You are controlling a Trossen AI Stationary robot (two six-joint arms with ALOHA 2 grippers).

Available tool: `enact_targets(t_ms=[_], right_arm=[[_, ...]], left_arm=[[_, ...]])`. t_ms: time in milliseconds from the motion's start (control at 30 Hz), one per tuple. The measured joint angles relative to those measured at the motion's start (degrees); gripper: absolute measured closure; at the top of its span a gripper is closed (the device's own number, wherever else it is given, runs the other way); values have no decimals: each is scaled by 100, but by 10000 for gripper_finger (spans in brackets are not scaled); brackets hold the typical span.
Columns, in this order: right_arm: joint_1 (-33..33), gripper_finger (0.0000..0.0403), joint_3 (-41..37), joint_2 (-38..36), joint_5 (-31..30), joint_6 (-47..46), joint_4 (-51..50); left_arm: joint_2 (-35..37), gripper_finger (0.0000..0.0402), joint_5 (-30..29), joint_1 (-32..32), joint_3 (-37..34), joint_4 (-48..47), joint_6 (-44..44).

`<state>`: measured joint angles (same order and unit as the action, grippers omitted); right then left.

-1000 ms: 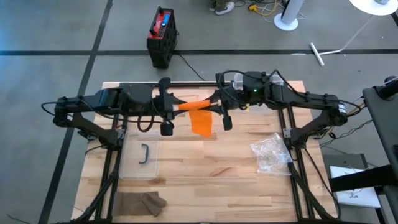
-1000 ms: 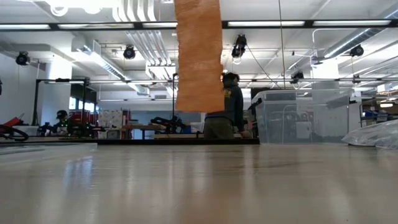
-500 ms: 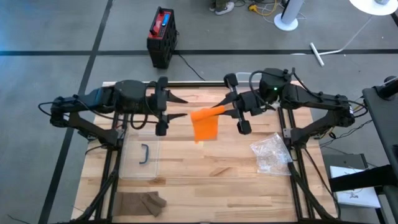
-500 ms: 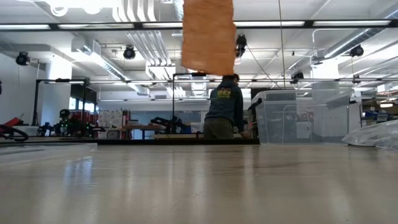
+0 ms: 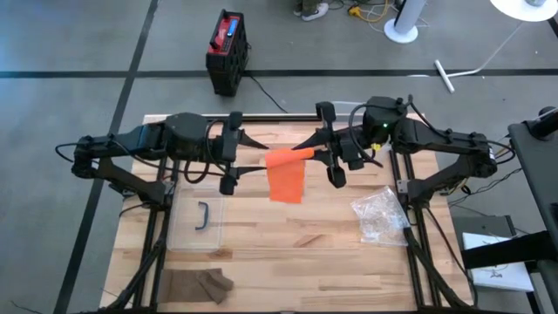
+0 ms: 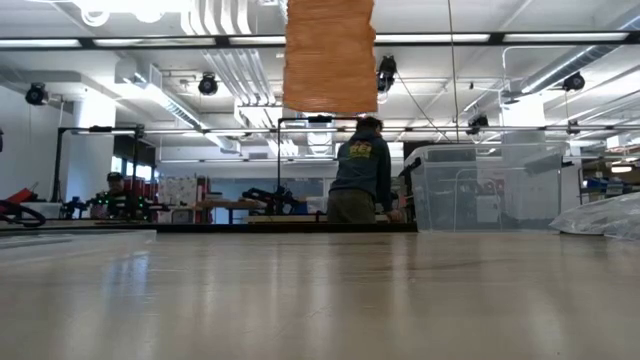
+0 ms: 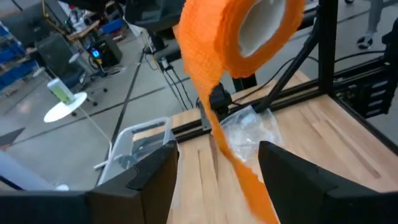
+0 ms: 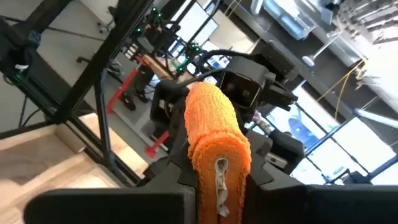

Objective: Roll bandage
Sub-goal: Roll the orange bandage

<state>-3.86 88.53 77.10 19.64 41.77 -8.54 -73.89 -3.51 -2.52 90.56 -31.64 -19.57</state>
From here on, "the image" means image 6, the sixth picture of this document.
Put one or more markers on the red plastic object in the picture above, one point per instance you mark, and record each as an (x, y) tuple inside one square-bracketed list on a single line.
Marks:
[(22, 194)]

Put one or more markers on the person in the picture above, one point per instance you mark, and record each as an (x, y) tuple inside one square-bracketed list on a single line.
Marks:
[(116, 182), (362, 170)]

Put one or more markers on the orange elastic bandage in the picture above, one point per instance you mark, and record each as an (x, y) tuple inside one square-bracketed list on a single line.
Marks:
[(330, 60)]

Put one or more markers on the overhead black light bar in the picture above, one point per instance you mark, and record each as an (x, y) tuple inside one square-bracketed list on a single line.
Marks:
[(150, 42)]

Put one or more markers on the storage shelf with blue bins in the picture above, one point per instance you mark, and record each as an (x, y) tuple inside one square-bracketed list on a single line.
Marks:
[(600, 185)]

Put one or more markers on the white patterned panel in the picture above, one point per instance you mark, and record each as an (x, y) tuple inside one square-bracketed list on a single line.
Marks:
[(177, 190)]

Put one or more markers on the black robot station frame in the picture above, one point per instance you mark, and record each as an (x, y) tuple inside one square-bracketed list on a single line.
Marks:
[(57, 165), (320, 119)]

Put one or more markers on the clear plastic storage box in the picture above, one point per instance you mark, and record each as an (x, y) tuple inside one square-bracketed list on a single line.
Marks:
[(500, 210)]

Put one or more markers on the grey round ceiling duct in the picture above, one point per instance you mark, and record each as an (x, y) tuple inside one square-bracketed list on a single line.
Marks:
[(600, 50)]

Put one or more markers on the brown wooden table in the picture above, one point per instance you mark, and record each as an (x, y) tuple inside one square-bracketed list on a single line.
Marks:
[(230, 204)]

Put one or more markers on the white ceiling pipe bundle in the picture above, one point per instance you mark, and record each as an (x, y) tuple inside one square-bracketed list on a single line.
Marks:
[(235, 70)]

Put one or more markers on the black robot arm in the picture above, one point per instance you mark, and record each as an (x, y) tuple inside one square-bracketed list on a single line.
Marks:
[(270, 197)]

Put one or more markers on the black aluminium table frame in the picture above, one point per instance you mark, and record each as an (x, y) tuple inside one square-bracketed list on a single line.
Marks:
[(250, 228)]

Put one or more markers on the black ceiling spotlight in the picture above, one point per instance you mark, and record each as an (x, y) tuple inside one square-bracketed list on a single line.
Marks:
[(208, 85), (36, 95), (386, 70), (574, 82), (478, 121)]

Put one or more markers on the clear plastic bag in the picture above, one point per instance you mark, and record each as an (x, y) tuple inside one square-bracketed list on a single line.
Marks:
[(605, 215)]

